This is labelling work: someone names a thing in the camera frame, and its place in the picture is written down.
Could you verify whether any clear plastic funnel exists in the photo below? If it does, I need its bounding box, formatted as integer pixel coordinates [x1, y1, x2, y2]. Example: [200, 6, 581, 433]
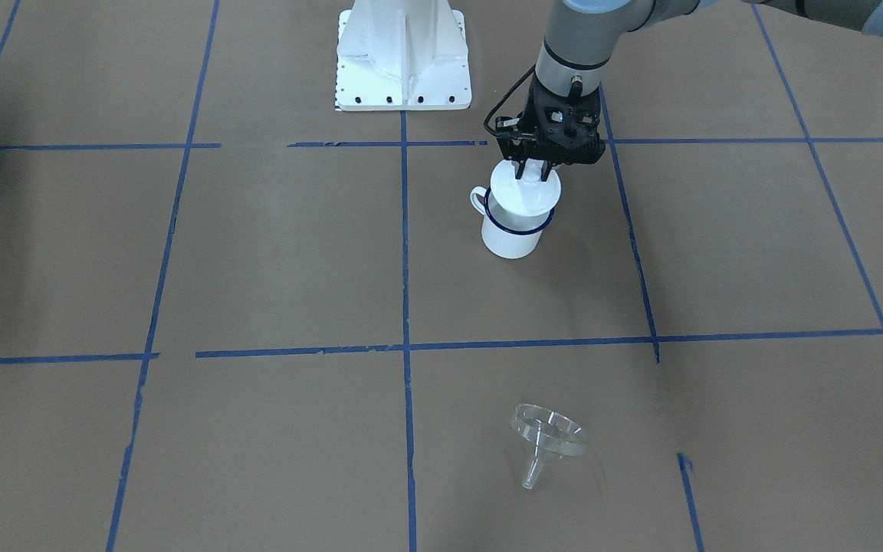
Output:
[510, 404, 589, 491]

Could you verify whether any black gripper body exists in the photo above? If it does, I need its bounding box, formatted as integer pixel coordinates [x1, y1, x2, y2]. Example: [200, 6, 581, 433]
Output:
[497, 74, 606, 166]

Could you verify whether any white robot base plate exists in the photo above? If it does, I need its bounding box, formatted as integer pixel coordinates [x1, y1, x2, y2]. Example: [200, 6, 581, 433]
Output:
[334, 1, 472, 112]

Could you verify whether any black camera cable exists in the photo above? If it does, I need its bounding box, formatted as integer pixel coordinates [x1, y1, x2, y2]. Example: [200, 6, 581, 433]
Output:
[484, 67, 538, 137]

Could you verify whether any white ceramic lid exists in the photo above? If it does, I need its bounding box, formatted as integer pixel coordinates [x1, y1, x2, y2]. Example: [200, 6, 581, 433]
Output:
[488, 159, 562, 217]

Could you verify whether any white enamel mug blue rim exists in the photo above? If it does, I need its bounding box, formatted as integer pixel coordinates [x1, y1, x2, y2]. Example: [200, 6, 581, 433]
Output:
[469, 186, 555, 259]

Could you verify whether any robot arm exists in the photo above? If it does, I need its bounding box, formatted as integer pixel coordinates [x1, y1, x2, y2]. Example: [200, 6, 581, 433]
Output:
[484, 1, 883, 179]

